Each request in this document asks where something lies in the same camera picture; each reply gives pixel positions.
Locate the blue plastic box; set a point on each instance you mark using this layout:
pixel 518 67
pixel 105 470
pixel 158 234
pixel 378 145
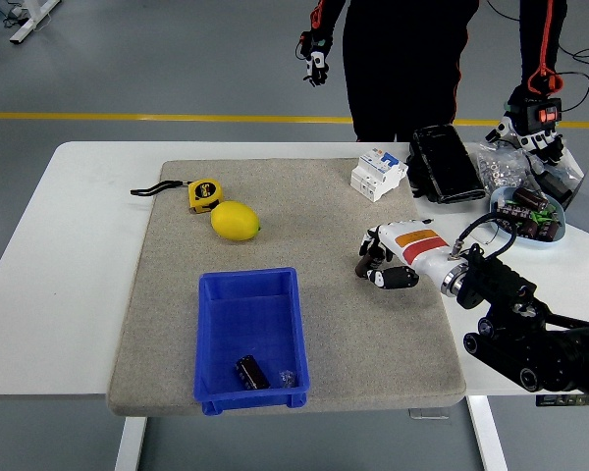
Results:
pixel 250 329

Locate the yellow tape measure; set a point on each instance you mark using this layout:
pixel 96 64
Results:
pixel 205 195

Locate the small clear plastic bag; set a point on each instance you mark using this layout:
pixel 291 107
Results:
pixel 286 379

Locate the white table leg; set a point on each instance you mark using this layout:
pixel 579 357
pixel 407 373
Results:
pixel 130 444
pixel 488 436

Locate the person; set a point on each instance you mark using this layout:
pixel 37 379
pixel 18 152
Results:
pixel 407 64

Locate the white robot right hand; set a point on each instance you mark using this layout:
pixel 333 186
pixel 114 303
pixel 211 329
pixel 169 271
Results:
pixel 422 245

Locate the light blue bowl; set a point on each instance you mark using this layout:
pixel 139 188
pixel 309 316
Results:
pixel 557 241

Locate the white desk frame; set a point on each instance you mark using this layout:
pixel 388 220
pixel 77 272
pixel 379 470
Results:
pixel 32 22

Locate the black orange wrist tracker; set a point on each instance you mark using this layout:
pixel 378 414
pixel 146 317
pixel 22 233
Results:
pixel 542 114

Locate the metal bracket under table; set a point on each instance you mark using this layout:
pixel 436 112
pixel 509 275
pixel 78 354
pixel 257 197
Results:
pixel 428 413

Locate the person's right hand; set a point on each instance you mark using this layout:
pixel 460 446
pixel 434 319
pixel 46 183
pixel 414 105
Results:
pixel 316 61

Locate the clear bag of metal nuts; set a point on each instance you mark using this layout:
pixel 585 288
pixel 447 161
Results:
pixel 496 167

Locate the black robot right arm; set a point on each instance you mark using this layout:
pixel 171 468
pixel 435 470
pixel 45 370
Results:
pixel 515 319

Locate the person's right forearm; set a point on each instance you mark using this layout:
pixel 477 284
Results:
pixel 326 15

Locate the green plastic connector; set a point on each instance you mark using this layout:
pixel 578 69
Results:
pixel 540 216

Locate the person's left hand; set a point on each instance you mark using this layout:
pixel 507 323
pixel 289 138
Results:
pixel 540 142

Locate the white circuit breaker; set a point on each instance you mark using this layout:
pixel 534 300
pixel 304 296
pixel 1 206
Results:
pixel 375 174

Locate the grey-brown mat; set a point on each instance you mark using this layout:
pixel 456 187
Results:
pixel 294 235

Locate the clear bag of screws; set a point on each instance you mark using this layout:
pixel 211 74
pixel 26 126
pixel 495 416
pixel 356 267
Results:
pixel 572 164

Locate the person's left forearm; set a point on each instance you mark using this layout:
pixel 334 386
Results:
pixel 540 39

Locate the black glossy case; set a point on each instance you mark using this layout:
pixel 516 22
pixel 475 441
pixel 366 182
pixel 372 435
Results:
pixel 446 164

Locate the yellow lemon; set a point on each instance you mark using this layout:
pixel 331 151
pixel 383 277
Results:
pixel 234 221

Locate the black power adapter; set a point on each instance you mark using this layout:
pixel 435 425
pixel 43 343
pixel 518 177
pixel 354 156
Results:
pixel 557 189

